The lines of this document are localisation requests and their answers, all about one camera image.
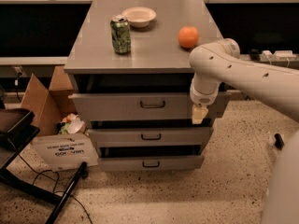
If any grey metal drawer cabinet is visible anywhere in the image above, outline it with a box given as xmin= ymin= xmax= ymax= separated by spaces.
xmin=64 ymin=0 xmax=230 ymax=158

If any green soda can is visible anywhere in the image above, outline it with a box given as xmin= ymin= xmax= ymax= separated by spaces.
xmin=110 ymin=15 xmax=131 ymax=54

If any black cable on floor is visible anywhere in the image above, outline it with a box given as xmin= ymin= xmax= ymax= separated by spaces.
xmin=17 ymin=152 xmax=93 ymax=224

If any black stand with tray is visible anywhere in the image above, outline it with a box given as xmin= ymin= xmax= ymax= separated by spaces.
xmin=0 ymin=108 xmax=87 ymax=224

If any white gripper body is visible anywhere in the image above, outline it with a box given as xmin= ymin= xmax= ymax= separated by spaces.
xmin=190 ymin=84 xmax=218 ymax=106

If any grey bottom drawer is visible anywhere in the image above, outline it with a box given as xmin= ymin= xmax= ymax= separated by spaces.
xmin=98 ymin=156 xmax=204 ymax=172

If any orange fruit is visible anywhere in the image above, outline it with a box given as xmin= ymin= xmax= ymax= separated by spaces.
xmin=178 ymin=26 xmax=199 ymax=49

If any white power strip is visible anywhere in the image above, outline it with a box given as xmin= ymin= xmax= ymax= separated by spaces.
xmin=261 ymin=50 xmax=296 ymax=61

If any brown cardboard box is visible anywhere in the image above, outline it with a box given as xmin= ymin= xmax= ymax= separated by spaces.
xmin=21 ymin=66 xmax=98 ymax=172

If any black small device on ledge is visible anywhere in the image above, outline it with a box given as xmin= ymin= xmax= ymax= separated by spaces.
xmin=249 ymin=49 xmax=261 ymax=61

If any grey drawer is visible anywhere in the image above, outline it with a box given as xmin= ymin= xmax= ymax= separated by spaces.
xmin=98 ymin=156 xmax=204 ymax=172
xmin=72 ymin=92 xmax=193 ymax=122
xmin=88 ymin=127 xmax=213 ymax=147

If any white bowl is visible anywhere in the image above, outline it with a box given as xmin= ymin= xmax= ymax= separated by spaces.
xmin=122 ymin=7 xmax=156 ymax=28

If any grey middle drawer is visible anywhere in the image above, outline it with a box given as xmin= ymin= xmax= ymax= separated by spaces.
xmin=88 ymin=127 xmax=213 ymax=147

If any black bar right floor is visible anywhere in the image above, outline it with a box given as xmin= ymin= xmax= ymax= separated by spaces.
xmin=275 ymin=133 xmax=284 ymax=150

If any grey top drawer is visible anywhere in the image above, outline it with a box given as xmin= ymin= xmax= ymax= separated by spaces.
xmin=72 ymin=92 xmax=193 ymax=122

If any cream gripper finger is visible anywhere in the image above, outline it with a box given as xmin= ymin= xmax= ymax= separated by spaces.
xmin=192 ymin=105 xmax=208 ymax=124

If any trash in cardboard box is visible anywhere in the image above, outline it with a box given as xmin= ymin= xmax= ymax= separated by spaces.
xmin=58 ymin=113 xmax=86 ymax=134

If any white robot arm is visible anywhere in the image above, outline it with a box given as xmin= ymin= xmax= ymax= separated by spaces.
xmin=190 ymin=38 xmax=299 ymax=224

